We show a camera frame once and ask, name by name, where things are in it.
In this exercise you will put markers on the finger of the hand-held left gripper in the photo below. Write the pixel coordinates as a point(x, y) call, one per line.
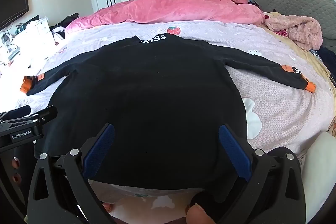
point(43, 113)

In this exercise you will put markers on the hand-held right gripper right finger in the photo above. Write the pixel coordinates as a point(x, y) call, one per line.
point(236, 153)

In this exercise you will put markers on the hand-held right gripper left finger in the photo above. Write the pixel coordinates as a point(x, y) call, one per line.
point(98, 153)

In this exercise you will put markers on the black sweater with orange cuffs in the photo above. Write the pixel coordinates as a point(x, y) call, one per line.
point(157, 95)

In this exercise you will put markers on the pile of dark clothes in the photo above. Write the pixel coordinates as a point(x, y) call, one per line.
point(67, 19)

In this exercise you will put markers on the person's left hand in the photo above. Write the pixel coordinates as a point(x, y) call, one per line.
point(15, 162)

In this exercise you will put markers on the person's right hand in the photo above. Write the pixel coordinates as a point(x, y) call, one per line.
point(198, 216)

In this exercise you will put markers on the lilac printed bed cover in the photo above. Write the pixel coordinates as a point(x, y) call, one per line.
point(275, 108)

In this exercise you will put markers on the cluttered white desk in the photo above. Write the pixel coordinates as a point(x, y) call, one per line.
point(13, 50)

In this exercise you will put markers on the pink patterned cloth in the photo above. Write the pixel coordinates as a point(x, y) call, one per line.
point(152, 208)

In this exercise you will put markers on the white drawer unit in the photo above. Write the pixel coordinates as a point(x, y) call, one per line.
point(39, 29)

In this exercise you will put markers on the black television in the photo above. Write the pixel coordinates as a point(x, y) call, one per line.
point(13, 6)

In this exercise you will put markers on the yellow bed sheet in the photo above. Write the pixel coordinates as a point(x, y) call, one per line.
point(296, 48)

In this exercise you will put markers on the red patterned garment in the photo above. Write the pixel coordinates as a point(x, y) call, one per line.
point(282, 33)

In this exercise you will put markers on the dark blue garment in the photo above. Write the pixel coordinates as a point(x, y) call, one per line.
point(326, 54)

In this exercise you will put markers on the pink fluffy garment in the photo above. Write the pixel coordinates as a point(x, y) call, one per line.
point(302, 27)

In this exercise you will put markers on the colourful patterned cloth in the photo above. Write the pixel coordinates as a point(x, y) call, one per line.
point(252, 1)

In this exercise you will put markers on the pink fleece blanket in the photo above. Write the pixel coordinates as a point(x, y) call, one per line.
point(170, 8)

